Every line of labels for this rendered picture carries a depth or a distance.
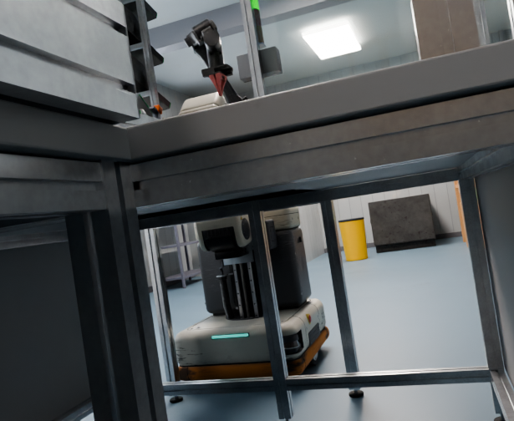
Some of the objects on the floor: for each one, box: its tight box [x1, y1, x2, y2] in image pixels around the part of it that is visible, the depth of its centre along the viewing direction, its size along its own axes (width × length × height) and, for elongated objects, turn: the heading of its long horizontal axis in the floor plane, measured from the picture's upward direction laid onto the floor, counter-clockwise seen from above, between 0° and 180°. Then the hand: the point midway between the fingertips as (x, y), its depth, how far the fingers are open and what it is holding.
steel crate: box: [368, 194, 436, 253], centre depth 800 cm, size 94×111×76 cm
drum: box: [338, 217, 368, 261], centre depth 724 cm, size 36×36×57 cm
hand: (220, 93), depth 187 cm, fingers closed
